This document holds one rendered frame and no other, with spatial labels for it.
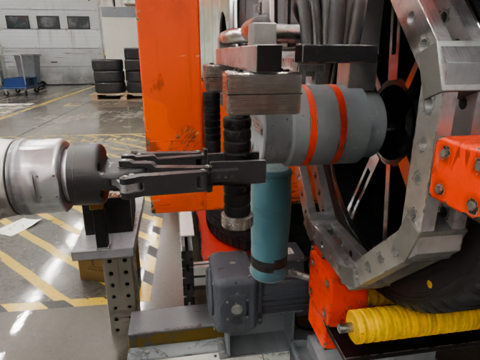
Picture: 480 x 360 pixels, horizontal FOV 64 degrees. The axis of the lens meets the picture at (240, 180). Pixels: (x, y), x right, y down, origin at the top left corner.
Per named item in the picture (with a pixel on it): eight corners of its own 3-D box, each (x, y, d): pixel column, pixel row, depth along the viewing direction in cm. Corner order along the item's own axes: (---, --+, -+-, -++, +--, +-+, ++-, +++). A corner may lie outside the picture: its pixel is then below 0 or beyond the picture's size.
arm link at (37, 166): (13, 228, 43) (69, 224, 44) (-2, 148, 40) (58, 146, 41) (39, 199, 52) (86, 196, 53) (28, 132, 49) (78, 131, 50)
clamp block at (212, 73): (249, 89, 79) (249, 62, 77) (205, 90, 77) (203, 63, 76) (245, 87, 83) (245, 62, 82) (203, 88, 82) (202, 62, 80)
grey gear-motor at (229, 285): (351, 363, 116) (362, 261, 105) (212, 382, 110) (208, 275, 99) (328, 324, 133) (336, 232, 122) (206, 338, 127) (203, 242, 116)
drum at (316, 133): (385, 171, 65) (396, 86, 61) (262, 178, 62) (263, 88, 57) (349, 152, 78) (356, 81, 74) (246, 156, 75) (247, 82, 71)
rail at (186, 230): (207, 291, 136) (206, 235, 129) (180, 293, 135) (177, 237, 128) (186, 141, 368) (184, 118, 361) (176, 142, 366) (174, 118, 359)
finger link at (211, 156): (208, 176, 52) (207, 174, 52) (258, 173, 53) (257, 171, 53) (207, 154, 51) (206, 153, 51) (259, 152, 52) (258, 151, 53)
